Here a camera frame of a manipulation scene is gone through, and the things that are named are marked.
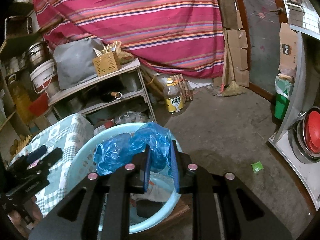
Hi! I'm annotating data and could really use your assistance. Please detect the clear orange snack wrapper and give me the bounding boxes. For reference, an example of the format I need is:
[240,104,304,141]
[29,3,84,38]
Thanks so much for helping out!
[130,172,174,203]

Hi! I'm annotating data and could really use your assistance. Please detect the blue plastic bag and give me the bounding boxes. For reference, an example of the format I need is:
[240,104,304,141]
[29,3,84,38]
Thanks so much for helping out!
[94,122,175,176]

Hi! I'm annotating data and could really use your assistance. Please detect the green trash bin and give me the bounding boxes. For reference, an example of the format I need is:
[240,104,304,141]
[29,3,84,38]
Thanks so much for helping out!
[274,74,294,120]

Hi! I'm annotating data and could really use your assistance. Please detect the person's left hand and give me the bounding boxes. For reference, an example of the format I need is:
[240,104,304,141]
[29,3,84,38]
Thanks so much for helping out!
[8,196,43,232]

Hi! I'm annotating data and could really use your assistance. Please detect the yellow egg tray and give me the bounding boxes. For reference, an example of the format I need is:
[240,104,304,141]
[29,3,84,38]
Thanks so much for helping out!
[9,135,32,157]

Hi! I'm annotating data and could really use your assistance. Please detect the green checkered tablecloth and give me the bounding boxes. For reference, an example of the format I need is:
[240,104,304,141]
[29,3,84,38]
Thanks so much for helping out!
[9,113,94,218]

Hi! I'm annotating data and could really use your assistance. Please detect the light blue plastic basket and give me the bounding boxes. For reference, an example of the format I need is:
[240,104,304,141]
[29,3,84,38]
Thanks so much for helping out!
[67,123,181,239]

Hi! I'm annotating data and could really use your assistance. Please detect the yellow label oil bottle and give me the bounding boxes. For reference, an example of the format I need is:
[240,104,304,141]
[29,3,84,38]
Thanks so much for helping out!
[163,77,184,114]

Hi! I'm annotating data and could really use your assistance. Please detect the red plastic basin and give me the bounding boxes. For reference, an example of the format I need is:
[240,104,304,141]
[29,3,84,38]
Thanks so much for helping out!
[28,93,49,117]

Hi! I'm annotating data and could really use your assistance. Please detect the grey wooden side shelf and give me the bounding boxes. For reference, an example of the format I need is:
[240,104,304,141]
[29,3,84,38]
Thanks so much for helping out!
[48,59,157,122]

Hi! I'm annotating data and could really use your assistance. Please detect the large amber oil jug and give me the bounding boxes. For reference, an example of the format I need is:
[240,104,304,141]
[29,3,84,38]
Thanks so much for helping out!
[8,74,33,125]

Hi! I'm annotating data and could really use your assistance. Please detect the green paper scrap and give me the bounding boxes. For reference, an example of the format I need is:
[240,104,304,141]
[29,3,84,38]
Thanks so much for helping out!
[251,161,264,173]

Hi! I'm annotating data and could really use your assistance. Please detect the straw broom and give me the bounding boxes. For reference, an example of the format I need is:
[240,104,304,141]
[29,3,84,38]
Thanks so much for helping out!
[217,29,246,98]

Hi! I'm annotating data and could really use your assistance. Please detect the white plastic bucket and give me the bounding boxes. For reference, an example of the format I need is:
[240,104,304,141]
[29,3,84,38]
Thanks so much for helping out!
[30,60,60,98]

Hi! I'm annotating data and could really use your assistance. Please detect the yellow chopstick holder box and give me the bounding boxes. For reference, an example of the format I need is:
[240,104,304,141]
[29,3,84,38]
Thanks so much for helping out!
[92,41,121,76]

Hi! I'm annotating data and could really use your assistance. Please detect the grey cushion bag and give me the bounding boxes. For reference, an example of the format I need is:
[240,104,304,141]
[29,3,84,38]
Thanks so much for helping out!
[53,38,103,90]

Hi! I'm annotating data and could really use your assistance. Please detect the metal cooking pot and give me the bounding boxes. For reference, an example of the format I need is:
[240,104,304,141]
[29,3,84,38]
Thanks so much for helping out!
[25,41,51,68]

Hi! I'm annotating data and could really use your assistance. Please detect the red bowl in metal basin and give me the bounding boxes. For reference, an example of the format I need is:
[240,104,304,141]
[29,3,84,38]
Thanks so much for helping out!
[289,106,319,164]

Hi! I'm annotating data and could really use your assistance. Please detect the red striped blanket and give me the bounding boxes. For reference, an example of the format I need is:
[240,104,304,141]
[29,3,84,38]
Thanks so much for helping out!
[33,0,225,79]

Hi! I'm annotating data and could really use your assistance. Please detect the wooden handled tool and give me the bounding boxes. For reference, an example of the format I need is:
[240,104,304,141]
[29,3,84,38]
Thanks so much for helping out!
[100,92,123,103]

